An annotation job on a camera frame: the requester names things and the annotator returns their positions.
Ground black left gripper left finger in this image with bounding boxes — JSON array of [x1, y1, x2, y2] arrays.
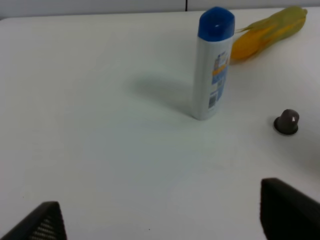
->
[[1, 201, 67, 240]]

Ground brown coffee capsule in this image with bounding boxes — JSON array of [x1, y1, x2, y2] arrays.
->
[[273, 109, 300, 136]]

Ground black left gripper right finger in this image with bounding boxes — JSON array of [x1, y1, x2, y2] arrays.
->
[[259, 178, 320, 240]]

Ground yellow green corn cob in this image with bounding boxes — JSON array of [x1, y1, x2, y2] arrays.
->
[[230, 5, 308, 62]]

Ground white blue shampoo bottle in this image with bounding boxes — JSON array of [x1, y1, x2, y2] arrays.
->
[[191, 6, 235, 121]]

